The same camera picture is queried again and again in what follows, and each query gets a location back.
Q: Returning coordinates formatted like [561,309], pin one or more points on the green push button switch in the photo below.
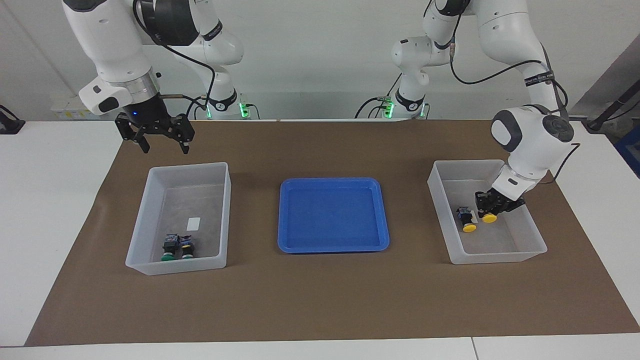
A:
[169,247]

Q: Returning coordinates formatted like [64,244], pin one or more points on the blue crate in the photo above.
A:
[630,150]

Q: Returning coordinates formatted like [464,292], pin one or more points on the yellow push button switch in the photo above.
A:
[489,218]
[468,227]

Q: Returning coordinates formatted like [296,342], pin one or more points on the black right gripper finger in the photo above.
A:
[186,131]
[127,130]

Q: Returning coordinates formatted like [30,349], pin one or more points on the black metal stand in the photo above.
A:
[607,111]

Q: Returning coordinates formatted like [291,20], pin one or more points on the brown paper mat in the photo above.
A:
[325,300]

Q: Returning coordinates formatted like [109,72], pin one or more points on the black desk object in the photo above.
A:
[10,125]

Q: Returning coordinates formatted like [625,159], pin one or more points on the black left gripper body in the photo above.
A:
[500,196]

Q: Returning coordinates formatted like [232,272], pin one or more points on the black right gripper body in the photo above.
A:
[146,111]

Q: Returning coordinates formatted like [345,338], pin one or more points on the translucent white plastic box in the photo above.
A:
[490,247]
[175,205]

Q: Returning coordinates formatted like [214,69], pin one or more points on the white power strip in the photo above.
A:
[70,111]

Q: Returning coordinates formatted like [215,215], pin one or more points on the blue plastic tray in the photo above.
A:
[332,215]

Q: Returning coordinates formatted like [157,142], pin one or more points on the green button switch yellow label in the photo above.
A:
[187,248]

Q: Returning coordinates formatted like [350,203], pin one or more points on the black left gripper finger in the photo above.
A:
[507,206]
[484,202]

